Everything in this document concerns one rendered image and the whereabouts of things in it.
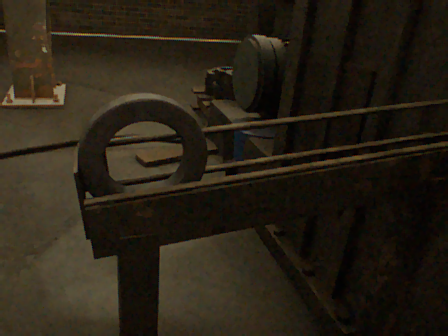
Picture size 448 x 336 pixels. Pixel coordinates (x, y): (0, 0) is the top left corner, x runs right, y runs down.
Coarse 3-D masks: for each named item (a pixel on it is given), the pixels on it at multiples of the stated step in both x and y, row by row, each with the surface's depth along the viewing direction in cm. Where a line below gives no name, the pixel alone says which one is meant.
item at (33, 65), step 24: (24, 0) 256; (48, 0) 286; (24, 24) 262; (48, 24) 292; (24, 48) 268; (48, 48) 271; (24, 72) 274; (48, 72) 278; (24, 96) 280; (48, 96) 285
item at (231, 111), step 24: (240, 48) 201; (264, 48) 183; (240, 72) 203; (264, 72) 181; (240, 96) 205; (264, 96) 187; (216, 120) 230; (216, 144) 232; (264, 144) 180; (264, 168) 171
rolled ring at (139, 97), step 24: (144, 96) 54; (96, 120) 52; (120, 120) 53; (144, 120) 54; (168, 120) 55; (192, 120) 56; (96, 144) 53; (192, 144) 58; (96, 168) 55; (192, 168) 59; (96, 192) 56; (120, 192) 58
